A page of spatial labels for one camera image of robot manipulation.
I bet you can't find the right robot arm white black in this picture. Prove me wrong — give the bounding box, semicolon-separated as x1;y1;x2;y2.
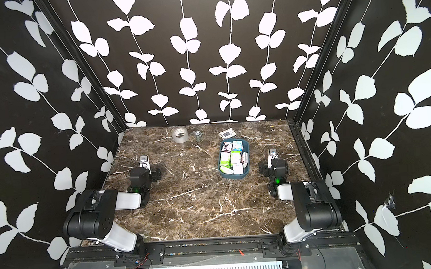
258;158;343;245

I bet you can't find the green tissue pack back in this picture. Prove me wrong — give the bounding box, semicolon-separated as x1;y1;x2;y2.
230;150;242;165

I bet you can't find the green tissue pack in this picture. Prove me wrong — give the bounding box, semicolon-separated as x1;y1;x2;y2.
220;166;234;175
232;163;244;175
230;150;242;165
219;151;231;168

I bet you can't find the teal storage box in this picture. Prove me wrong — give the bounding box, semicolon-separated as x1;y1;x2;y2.
218;138;250;180

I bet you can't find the clear tape roll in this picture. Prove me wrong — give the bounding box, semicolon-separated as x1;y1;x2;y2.
172;127;189;144

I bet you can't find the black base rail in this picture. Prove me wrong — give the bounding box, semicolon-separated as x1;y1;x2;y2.
64;230;363;267

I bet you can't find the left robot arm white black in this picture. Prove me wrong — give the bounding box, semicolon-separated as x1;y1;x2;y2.
63;166;162;256

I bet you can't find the blue Cinnamoroll tissue pack back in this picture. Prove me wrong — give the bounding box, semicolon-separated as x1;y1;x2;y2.
232;140;243;151

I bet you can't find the small white square box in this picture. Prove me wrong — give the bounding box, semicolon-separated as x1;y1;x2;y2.
219;128;236;140

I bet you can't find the green tissue pack front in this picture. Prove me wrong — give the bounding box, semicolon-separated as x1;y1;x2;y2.
220;166;234;175

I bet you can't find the pink Kuromi tissue pack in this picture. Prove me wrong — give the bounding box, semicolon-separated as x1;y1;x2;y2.
221;141;233;153
241;152;249;166

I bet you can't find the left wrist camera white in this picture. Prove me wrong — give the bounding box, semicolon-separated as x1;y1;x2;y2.
138;156;151;174

